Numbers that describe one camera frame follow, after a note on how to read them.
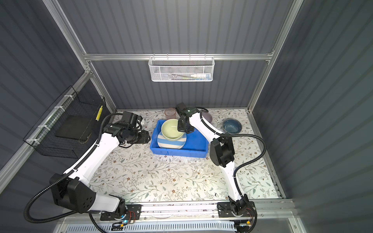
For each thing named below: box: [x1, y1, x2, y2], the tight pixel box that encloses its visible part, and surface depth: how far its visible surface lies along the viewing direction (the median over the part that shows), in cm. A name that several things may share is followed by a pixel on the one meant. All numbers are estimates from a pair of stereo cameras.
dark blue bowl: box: [222, 118, 243, 135], surface depth 107 cm
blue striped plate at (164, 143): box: [157, 131, 187, 150], surface depth 96 cm
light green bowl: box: [161, 118, 185, 142], surface depth 96 cm
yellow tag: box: [95, 105, 103, 122], surface depth 84 cm
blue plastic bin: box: [150, 119, 209, 158], surface depth 97 cm
